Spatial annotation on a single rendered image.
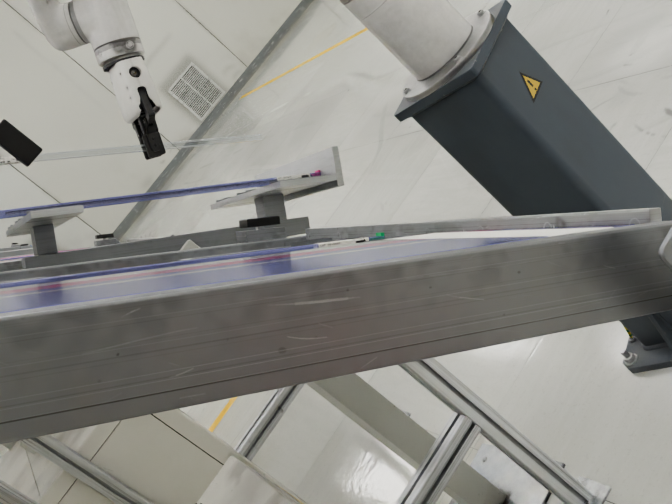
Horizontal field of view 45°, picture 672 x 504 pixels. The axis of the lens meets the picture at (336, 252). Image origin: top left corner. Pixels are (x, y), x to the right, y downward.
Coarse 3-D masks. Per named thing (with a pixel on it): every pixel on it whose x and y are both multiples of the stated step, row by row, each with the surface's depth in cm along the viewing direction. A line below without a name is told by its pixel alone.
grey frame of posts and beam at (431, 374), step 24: (432, 360) 131; (432, 384) 131; (456, 384) 133; (456, 408) 133; (480, 408) 135; (480, 432) 138; (504, 432) 138; (528, 456) 139; (0, 480) 108; (552, 480) 141; (576, 480) 143
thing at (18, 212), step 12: (252, 180) 131; (264, 180) 132; (276, 180) 133; (156, 192) 124; (168, 192) 125; (180, 192) 125; (192, 192) 126; (204, 192) 127; (48, 204) 117; (60, 204) 117; (72, 204) 118; (84, 204) 119; (96, 204) 120; (108, 204) 120; (0, 216) 114; (12, 216) 114
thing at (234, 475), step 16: (224, 464) 116; (240, 464) 112; (224, 480) 113; (240, 480) 109; (256, 480) 105; (208, 496) 113; (224, 496) 109; (240, 496) 106; (256, 496) 103; (272, 496) 99; (288, 496) 103
